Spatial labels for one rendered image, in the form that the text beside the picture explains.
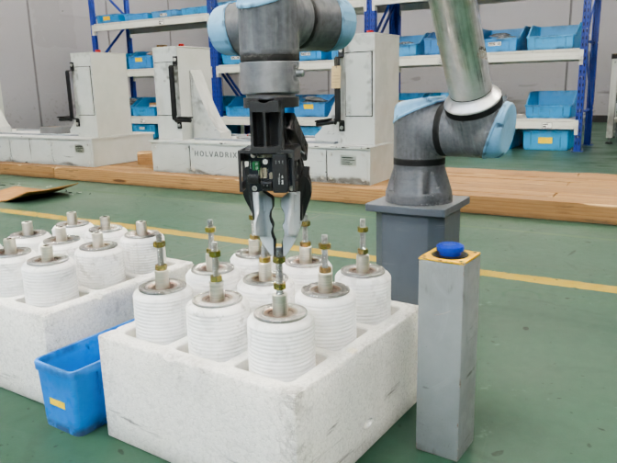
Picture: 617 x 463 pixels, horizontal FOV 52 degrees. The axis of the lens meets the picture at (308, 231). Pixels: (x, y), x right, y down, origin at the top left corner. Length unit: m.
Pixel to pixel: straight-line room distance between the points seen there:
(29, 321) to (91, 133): 3.20
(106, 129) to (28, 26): 4.31
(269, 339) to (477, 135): 0.67
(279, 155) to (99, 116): 3.60
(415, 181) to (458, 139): 0.13
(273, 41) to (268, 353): 0.40
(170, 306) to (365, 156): 2.17
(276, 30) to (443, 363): 0.53
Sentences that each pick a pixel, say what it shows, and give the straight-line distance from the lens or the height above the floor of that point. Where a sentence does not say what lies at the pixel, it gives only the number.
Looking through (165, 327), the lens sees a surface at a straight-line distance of 1.02.
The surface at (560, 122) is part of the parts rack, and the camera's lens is 5.45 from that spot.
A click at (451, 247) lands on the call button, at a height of 0.33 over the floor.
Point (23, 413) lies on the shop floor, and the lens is 1.28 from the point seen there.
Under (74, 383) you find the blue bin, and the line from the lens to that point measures 1.12.
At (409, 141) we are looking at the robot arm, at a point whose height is 0.44.
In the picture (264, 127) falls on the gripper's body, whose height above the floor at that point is 0.51.
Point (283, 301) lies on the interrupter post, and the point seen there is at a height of 0.27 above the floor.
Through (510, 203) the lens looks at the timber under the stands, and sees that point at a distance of 2.79.
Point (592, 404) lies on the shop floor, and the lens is 1.26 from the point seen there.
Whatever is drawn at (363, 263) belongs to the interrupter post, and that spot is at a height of 0.27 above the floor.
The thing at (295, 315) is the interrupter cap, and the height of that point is 0.25.
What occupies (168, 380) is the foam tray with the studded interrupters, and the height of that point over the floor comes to 0.14.
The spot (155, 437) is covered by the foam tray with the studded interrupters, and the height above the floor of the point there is 0.03.
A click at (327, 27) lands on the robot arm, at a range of 0.86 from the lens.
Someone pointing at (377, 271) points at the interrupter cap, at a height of 0.25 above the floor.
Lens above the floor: 0.56
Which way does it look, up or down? 13 degrees down
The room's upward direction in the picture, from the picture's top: 1 degrees counter-clockwise
